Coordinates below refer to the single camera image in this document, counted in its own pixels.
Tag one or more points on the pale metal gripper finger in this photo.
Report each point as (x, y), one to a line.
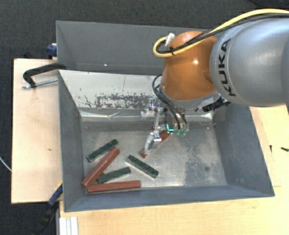
(156, 141)
(148, 143)

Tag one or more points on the red-brown block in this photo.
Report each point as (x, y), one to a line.
(103, 165)
(115, 186)
(164, 136)

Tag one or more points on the dark green flat block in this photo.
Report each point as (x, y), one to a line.
(142, 166)
(113, 174)
(102, 150)

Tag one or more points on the grey metal bin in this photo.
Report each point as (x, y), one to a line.
(198, 160)

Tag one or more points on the small black screw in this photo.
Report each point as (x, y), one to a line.
(285, 149)

